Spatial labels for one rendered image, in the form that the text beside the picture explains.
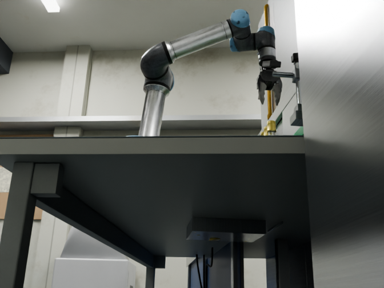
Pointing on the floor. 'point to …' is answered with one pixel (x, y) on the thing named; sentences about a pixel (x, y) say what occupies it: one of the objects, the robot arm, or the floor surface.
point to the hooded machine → (91, 264)
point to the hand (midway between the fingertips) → (270, 100)
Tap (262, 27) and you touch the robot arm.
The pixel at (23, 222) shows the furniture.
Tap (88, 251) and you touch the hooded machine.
